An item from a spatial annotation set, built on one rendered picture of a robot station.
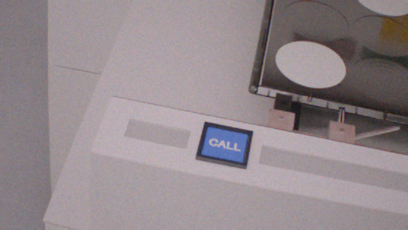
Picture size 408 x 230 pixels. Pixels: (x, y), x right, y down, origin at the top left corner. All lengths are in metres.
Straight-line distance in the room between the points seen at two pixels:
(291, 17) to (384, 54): 0.15
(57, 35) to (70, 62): 0.07
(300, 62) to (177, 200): 0.32
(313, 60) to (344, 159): 0.26
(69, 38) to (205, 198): 0.78
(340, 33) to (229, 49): 0.18
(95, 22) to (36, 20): 1.11
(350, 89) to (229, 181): 0.30
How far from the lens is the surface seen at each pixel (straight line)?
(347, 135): 1.03
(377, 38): 1.23
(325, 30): 1.21
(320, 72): 1.13
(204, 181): 0.88
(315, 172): 0.90
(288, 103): 1.06
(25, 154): 2.21
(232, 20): 1.32
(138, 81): 1.18
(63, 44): 1.63
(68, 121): 1.77
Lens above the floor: 1.59
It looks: 43 degrees down
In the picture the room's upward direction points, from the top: 9 degrees clockwise
